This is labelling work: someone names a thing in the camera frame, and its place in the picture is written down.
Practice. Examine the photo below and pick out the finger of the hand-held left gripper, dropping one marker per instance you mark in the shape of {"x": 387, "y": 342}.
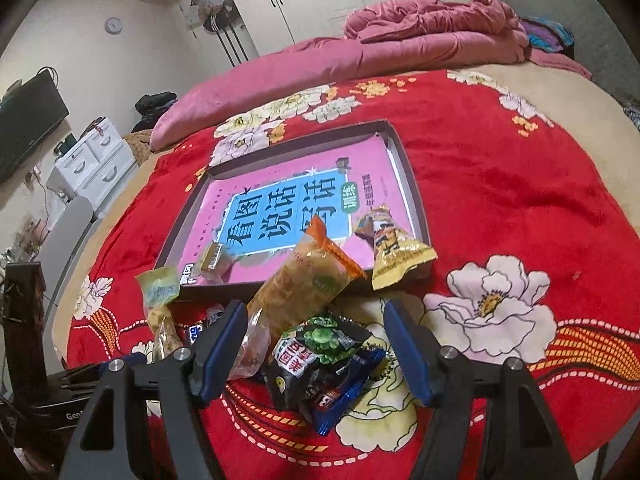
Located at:
{"x": 85, "y": 375}

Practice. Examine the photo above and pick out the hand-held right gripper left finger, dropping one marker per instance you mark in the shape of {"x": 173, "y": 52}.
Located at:
{"x": 220, "y": 347}

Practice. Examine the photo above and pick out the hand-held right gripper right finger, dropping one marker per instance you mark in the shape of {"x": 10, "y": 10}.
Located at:
{"x": 406, "y": 355}

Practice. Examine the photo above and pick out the clear snack packet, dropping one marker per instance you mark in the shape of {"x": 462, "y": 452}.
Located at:
{"x": 250, "y": 350}

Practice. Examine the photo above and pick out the dark chocolate bar blue label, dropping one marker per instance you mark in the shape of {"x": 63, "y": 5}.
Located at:
{"x": 210, "y": 317}

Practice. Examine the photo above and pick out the green printed snack packet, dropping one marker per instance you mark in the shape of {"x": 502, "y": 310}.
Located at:
{"x": 157, "y": 287}

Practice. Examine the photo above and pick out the blue snack packet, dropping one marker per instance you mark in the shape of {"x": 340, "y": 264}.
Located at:
{"x": 335, "y": 405}

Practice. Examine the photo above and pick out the small beige snack packet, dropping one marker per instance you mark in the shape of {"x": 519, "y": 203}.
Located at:
{"x": 214, "y": 258}

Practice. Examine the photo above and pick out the black and green snack packet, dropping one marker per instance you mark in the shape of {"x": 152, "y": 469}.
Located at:
{"x": 310, "y": 355}

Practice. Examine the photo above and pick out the long orange snack packet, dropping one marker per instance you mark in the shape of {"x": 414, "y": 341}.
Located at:
{"x": 295, "y": 285}

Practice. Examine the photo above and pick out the yellow snack packet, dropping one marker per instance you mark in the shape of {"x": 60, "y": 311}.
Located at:
{"x": 395, "y": 255}

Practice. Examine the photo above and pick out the dark tray with pink book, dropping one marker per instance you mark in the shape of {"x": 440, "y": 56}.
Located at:
{"x": 280, "y": 195}

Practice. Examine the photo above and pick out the red floral blanket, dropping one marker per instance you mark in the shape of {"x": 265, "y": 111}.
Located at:
{"x": 500, "y": 185}

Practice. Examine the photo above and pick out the white drawer cabinet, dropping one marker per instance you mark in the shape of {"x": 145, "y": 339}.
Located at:
{"x": 95, "y": 160}

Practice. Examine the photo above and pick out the brown fuzzy cloth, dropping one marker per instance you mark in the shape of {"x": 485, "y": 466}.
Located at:
{"x": 137, "y": 147}

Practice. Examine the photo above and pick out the dark clothes pile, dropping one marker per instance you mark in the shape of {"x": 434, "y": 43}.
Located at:
{"x": 152, "y": 110}

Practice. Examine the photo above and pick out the black television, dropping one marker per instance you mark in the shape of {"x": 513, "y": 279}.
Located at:
{"x": 27, "y": 120}

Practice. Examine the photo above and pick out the pink quilt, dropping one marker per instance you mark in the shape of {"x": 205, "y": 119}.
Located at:
{"x": 400, "y": 45}

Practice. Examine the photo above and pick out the grey patterned cloth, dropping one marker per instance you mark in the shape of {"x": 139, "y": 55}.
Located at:
{"x": 632, "y": 116}

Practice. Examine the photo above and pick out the hanging bags and hats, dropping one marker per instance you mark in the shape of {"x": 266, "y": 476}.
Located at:
{"x": 210, "y": 7}

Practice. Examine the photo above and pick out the multicoloured cloth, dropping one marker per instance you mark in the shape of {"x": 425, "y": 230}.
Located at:
{"x": 547, "y": 35}

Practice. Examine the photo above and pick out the grey padded headboard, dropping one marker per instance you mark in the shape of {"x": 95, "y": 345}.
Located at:
{"x": 575, "y": 20}

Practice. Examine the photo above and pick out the dark wooden post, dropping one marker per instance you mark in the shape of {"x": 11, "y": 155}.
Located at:
{"x": 25, "y": 325}

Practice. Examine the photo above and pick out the round wall clock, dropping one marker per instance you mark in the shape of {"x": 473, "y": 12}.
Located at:
{"x": 114, "y": 25}

